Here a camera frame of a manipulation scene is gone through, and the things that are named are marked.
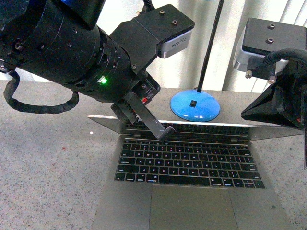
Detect black sleeved cable loop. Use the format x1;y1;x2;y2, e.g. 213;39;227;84
3;69;80;115

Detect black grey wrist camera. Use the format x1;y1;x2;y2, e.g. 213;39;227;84
110;4;195;75

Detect blue desk lamp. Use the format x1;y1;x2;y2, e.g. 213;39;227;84
170;0;224;122

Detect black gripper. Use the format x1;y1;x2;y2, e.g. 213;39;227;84
94;31;175;141

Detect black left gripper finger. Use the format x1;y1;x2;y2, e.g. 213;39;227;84
241;61;307;130

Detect grey laptop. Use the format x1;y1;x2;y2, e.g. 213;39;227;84
90;115;300;230

